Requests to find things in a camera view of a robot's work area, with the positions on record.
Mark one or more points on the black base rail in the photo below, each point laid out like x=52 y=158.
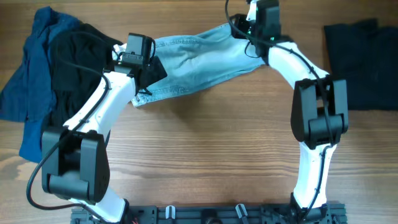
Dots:
x=217 y=214

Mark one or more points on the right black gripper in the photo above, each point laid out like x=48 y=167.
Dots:
x=239 y=22

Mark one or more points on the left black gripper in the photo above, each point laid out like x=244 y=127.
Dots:
x=156 y=70

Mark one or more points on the light blue denim shorts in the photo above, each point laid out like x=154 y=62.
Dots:
x=197 y=62

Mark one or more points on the black garment on left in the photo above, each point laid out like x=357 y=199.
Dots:
x=77 y=57

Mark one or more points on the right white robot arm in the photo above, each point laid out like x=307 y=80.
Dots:
x=318 y=119

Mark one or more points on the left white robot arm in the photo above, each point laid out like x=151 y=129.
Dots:
x=74 y=162

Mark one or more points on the blue shirt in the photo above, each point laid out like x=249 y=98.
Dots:
x=28 y=97

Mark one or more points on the dark folded garment on right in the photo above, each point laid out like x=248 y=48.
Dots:
x=365 y=55

